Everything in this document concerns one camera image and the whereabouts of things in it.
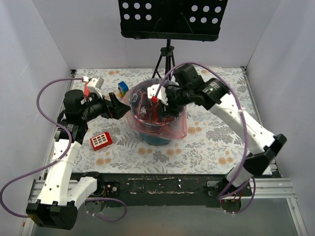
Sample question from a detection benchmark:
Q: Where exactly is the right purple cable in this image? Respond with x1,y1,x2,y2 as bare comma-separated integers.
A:
155,61,256,215

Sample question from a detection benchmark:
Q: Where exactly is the aluminium frame rail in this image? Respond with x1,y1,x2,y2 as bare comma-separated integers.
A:
29,178,297,201

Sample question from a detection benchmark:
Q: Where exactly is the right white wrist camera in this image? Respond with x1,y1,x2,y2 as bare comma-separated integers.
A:
147,84,168,106

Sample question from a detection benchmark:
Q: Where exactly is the red plastic trash bag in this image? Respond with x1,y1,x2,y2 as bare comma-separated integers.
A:
122,79,189,141

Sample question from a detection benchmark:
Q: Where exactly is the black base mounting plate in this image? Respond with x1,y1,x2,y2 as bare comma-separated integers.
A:
81,173,253,208

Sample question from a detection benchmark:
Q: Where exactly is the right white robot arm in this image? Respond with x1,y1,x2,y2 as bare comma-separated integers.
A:
152,63,287,196

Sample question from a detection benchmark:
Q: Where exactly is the purple cable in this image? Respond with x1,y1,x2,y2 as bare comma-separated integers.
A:
155,61,256,215
0,76,128,223

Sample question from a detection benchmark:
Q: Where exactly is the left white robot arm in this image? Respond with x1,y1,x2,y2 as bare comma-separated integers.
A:
26,89,130,230

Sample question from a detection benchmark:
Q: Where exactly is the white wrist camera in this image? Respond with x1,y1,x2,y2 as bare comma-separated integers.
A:
147,84,168,106
82,76,104,98

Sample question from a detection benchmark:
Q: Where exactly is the red trash bag roll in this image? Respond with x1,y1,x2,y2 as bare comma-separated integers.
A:
84,83,90,97

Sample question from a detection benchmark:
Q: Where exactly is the floral patterned table mat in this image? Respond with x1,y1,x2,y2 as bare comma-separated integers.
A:
73,68,258,175

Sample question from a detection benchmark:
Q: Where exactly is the black perforated music stand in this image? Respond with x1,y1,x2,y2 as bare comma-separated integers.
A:
118,0,227,72

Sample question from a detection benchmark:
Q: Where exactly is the red white grid box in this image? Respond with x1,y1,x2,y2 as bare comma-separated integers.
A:
90,132,113,151

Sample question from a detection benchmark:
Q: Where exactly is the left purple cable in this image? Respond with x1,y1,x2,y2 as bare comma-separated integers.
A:
0,76,128,223

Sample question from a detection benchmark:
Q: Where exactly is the colourful toy brick car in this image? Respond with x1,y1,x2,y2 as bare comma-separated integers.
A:
118,81,129,98

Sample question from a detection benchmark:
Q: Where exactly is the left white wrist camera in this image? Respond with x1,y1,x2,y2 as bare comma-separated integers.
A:
82,76,104,98

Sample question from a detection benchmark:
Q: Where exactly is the teal plastic trash bin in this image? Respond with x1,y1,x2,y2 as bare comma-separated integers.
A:
129,78,187,146

